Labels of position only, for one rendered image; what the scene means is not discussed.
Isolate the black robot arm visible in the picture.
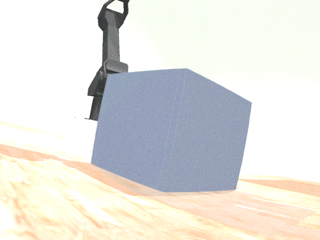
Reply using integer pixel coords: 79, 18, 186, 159
84, 0, 130, 121

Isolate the light blue box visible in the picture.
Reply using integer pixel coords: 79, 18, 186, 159
91, 68, 252, 193

